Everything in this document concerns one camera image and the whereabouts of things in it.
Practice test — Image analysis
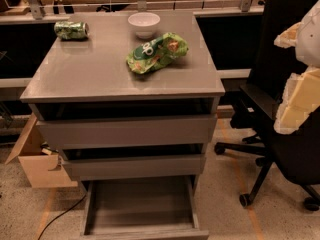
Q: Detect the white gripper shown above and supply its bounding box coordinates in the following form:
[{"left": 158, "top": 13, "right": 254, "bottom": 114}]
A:
[{"left": 274, "top": 0, "right": 320, "bottom": 134}]

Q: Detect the green rice chip bag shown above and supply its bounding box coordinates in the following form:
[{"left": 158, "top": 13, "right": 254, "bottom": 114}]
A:
[{"left": 126, "top": 32, "right": 189, "bottom": 75}]

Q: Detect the grey top drawer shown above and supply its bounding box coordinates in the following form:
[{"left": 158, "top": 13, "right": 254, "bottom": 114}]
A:
[{"left": 37, "top": 115, "right": 217, "bottom": 150}]

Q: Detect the grey middle drawer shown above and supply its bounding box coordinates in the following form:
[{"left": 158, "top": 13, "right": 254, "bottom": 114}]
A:
[{"left": 62, "top": 154, "right": 206, "bottom": 181}]

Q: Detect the grey drawer cabinet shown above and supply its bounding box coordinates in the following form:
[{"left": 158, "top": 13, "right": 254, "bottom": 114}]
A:
[{"left": 19, "top": 11, "right": 226, "bottom": 240}]

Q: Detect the open grey bottom drawer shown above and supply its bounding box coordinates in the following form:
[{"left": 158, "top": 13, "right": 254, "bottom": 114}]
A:
[{"left": 79, "top": 176, "right": 209, "bottom": 240}]

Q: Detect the black office chair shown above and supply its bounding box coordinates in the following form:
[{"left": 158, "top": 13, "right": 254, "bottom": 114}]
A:
[{"left": 214, "top": 0, "right": 320, "bottom": 211}]

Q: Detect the white ceramic bowl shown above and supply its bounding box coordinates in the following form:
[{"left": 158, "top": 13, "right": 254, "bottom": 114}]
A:
[{"left": 128, "top": 12, "right": 160, "bottom": 39}]

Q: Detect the green soda can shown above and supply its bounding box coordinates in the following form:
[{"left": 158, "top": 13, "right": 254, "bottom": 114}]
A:
[{"left": 54, "top": 21, "right": 88, "bottom": 40}]

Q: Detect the cardboard box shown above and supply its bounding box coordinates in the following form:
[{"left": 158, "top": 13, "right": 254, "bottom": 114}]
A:
[{"left": 6, "top": 114, "right": 78, "bottom": 188}]

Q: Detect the black floor cable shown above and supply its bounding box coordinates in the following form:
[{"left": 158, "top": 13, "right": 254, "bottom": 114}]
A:
[{"left": 37, "top": 193, "right": 88, "bottom": 240}]

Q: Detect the grey metal workbench frame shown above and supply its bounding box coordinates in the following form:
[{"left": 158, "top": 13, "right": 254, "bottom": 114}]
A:
[{"left": 0, "top": 0, "right": 264, "bottom": 25}]

